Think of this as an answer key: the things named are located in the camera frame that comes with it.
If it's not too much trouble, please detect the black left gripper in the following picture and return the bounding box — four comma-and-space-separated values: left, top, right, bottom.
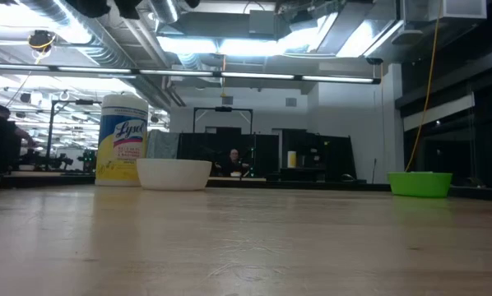
63, 0, 201, 21

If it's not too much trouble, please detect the green plastic bowl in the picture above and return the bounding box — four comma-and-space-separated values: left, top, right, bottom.
387, 171, 453, 199

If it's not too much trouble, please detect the long ceiling light strip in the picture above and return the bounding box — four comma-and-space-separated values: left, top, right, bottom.
0, 62, 382, 86

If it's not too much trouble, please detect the grey cloth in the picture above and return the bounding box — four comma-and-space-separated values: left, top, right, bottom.
146, 129, 180, 160

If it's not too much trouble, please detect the black partition panel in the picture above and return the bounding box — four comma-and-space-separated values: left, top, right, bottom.
176, 132, 280, 178

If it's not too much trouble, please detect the white bowl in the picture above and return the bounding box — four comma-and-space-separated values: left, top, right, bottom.
136, 158, 213, 192

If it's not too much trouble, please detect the black cabinet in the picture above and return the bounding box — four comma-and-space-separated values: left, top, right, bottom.
280, 128, 357, 183

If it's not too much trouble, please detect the silver ventilation duct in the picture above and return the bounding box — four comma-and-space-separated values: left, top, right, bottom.
19, 0, 137, 69

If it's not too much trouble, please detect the black gantry frame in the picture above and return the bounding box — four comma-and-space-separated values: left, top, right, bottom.
46, 98, 103, 169
193, 106, 254, 135

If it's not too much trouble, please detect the black yellow cable reel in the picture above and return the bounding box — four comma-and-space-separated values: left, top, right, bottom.
27, 29, 58, 53

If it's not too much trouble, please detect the yellow cable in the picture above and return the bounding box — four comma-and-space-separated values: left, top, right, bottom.
404, 0, 443, 173

